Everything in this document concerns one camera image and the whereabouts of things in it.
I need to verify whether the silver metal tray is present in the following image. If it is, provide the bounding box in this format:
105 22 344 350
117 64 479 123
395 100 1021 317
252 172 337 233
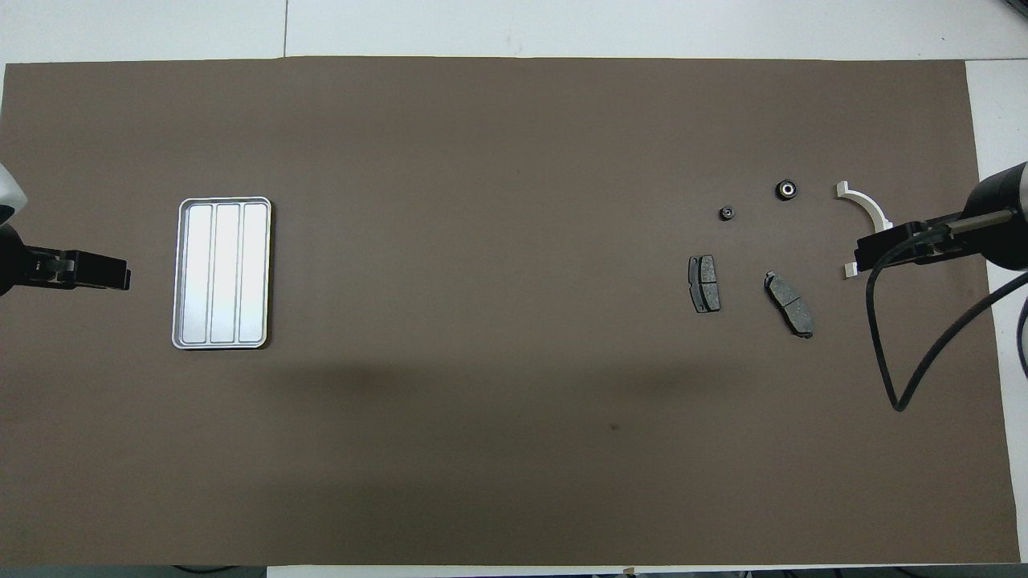
171 197 273 351

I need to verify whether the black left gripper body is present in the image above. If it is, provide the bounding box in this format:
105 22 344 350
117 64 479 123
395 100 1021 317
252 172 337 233
0 225 77 298

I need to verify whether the white half-ring bracket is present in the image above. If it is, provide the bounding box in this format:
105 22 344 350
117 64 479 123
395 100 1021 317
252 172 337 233
835 181 895 280

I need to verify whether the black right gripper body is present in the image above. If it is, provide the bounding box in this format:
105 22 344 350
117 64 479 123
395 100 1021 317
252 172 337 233
916 170 1028 271

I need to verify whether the brown table mat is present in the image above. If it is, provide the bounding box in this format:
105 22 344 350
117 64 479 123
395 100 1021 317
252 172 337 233
0 56 1021 567

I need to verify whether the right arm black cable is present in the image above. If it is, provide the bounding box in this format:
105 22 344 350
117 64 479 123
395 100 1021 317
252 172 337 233
865 215 1028 413

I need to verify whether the dark grey brake pad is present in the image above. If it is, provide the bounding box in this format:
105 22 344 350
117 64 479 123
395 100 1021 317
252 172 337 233
687 254 722 315
763 271 815 340

